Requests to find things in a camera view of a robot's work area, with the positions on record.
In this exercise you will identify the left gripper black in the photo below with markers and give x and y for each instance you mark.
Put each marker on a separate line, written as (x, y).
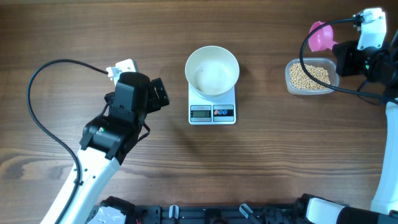
(153, 105)

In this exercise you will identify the pile of soybeans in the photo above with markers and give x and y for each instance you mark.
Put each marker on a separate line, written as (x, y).
(301, 81)

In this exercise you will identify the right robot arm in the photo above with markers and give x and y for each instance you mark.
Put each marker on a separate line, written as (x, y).
(353, 145)

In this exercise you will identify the clear plastic container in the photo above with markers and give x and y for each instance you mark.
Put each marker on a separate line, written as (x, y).
(325, 63)

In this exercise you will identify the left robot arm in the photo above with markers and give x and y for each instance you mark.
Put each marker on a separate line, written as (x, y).
(105, 142)

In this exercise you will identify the white digital kitchen scale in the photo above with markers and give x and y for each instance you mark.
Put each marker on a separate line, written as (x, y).
(219, 110)

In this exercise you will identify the white bowl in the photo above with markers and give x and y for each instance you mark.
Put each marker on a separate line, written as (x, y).
(212, 71)

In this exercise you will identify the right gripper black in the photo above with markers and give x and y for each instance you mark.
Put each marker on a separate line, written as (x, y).
(345, 52)

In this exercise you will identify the pink measuring scoop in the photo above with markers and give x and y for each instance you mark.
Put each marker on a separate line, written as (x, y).
(322, 39)

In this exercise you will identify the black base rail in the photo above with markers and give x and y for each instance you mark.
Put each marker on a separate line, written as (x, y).
(116, 210)

